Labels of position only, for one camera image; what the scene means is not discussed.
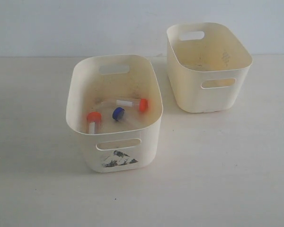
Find orange-capped tube white label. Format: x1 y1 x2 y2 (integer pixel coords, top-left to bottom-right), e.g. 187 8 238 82
87 112 102 134

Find blue-capped tube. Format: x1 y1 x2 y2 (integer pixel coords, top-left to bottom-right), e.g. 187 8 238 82
112 107 139 126
93 98 118 120

